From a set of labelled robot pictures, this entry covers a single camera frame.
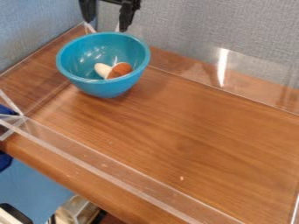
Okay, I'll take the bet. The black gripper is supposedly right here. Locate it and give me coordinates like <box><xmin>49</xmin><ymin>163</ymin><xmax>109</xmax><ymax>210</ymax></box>
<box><xmin>78</xmin><ymin>0</ymin><xmax>141</xmax><ymax>32</ymax></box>

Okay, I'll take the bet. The metal frame under table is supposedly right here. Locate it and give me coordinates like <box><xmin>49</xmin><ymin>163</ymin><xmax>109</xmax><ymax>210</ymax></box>
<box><xmin>45</xmin><ymin>195</ymin><xmax>98</xmax><ymax>224</ymax></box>

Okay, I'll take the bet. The clear acrylic back barrier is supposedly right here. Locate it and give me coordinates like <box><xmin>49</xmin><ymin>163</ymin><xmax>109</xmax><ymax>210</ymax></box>
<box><xmin>82</xmin><ymin>20</ymin><xmax>299</xmax><ymax>116</ymax></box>

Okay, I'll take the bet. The clear acrylic front barrier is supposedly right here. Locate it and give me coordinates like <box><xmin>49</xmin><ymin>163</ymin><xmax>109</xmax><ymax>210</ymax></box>
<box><xmin>0</xmin><ymin>91</ymin><xmax>243</xmax><ymax>224</ymax></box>

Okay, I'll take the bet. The blue cloth at edge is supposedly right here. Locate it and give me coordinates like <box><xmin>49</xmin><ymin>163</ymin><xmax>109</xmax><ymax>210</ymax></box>
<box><xmin>0</xmin><ymin>104</ymin><xmax>18</xmax><ymax>172</ymax></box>

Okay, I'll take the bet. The black white device corner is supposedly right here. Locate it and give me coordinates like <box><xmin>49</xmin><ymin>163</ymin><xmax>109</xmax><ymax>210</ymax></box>
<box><xmin>0</xmin><ymin>203</ymin><xmax>33</xmax><ymax>224</ymax></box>

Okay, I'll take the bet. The blue plastic bowl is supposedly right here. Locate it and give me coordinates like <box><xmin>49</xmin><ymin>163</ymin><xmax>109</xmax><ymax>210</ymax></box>
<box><xmin>56</xmin><ymin>31</ymin><xmax>150</xmax><ymax>98</ymax></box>

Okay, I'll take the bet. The clear acrylic barrier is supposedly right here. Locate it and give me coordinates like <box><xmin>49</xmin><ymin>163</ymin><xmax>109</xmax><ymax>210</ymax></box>
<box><xmin>82</xmin><ymin>20</ymin><xmax>299</xmax><ymax>116</ymax></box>
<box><xmin>0</xmin><ymin>91</ymin><xmax>243</xmax><ymax>224</ymax></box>

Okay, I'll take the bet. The brown and white toy mushroom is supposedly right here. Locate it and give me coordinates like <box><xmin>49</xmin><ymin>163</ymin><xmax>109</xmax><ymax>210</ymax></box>
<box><xmin>94</xmin><ymin>62</ymin><xmax>133</xmax><ymax>80</ymax></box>

